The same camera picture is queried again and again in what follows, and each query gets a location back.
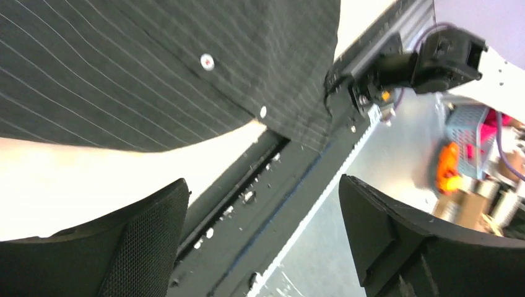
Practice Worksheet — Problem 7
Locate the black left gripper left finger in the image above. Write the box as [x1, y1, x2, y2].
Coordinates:
[1, 179, 190, 296]

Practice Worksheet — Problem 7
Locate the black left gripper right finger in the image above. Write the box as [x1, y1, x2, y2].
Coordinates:
[339, 175, 524, 296]

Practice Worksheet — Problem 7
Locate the black pinstriped button shirt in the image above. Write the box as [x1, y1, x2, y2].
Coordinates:
[1, 1, 341, 152]

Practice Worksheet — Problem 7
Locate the orange tool in background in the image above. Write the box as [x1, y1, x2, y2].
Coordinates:
[436, 142, 462, 194]

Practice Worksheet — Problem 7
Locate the blue perforated basket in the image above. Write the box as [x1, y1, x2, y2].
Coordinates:
[446, 105, 496, 179]

